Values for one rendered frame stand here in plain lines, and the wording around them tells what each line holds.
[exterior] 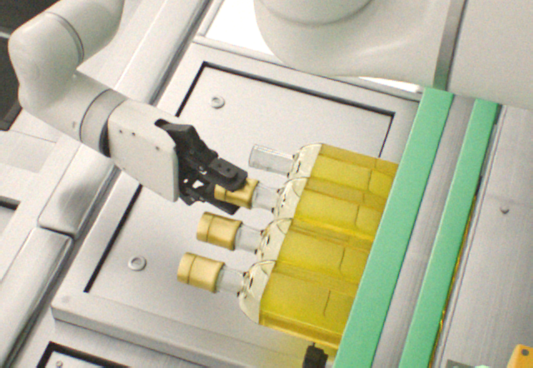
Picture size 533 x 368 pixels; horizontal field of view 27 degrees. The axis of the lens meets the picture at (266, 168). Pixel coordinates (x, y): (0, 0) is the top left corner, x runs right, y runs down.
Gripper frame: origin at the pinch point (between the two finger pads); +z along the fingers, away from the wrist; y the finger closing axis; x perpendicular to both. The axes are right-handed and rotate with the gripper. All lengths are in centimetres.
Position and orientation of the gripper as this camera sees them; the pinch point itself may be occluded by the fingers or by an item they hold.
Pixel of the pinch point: (226, 186)
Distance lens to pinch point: 125.0
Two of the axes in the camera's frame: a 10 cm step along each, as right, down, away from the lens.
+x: 5.5, -6.3, 5.5
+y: 0.4, -6.4, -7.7
